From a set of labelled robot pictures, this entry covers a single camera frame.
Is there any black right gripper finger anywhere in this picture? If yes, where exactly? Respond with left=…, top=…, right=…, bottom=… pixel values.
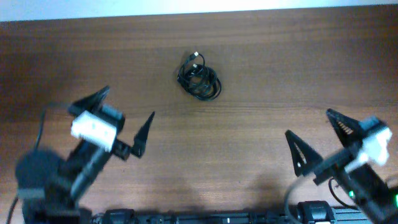
left=326, top=108, right=364, bottom=146
left=285, top=130, right=323, bottom=177

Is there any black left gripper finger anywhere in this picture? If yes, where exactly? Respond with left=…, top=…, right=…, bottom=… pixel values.
left=68, top=86, right=110, bottom=116
left=131, top=111, right=155, bottom=158

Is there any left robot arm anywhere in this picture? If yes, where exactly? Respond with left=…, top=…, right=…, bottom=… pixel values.
left=14, top=86, right=155, bottom=223

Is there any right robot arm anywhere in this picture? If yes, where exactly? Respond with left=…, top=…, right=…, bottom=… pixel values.
left=284, top=108, right=397, bottom=223

